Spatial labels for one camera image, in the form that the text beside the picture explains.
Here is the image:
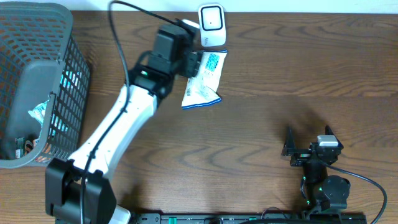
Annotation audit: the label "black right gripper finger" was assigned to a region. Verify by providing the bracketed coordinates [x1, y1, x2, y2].
[281, 127, 295, 156]
[325, 125, 344, 149]

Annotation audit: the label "yellow snack packet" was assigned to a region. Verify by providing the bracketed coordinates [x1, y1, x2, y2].
[181, 49, 228, 110]

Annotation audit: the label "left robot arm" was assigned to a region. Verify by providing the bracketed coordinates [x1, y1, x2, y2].
[45, 19, 202, 223]

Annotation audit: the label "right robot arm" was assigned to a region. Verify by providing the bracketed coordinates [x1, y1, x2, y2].
[281, 126, 351, 220]

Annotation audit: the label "white barcode scanner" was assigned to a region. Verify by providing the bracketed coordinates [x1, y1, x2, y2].
[198, 4, 226, 47]

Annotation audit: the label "grey plastic mesh basket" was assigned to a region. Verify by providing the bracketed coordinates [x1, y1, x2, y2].
[1, 1, 91, 169]

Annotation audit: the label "light green snack packet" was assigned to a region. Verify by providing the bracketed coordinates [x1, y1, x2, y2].
[28, 100, 68, 132]

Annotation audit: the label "dark snack packet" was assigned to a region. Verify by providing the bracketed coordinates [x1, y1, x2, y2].
[15, 136, 39, 159]

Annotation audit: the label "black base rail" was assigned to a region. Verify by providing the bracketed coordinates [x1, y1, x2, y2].
[129, 212, 367, 224]

